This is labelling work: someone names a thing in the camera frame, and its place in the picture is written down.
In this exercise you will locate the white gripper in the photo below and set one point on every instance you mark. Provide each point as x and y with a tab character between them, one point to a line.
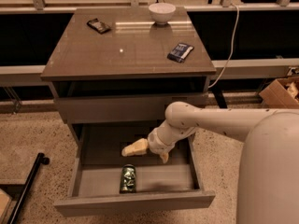
154	143

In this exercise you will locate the green soda can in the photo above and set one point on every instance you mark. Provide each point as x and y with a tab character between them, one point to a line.
128	179

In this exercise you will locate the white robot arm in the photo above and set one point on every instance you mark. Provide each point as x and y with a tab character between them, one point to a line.
268	183

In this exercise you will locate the open grey middle drawer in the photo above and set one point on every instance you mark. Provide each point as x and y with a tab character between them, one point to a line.
95	183

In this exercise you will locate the closed grey top drawer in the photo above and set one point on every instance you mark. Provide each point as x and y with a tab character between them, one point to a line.
122	108

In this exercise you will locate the grey drawer cabinet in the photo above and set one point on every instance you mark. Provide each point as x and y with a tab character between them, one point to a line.
130	59

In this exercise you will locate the blue chip bag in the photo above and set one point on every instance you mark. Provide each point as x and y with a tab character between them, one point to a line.
180	52

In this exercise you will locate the black metal stand leg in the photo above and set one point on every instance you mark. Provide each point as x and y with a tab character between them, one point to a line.
41	159

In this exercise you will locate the black snack packet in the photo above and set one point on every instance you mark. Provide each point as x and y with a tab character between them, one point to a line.
99	26

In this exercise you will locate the white ceramic bowl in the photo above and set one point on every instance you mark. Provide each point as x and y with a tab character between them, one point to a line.
161	13

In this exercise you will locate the cardboard box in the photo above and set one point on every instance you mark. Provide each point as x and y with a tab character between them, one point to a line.
281	93

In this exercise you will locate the metal railing frame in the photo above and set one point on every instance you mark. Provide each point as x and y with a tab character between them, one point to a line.
149	3

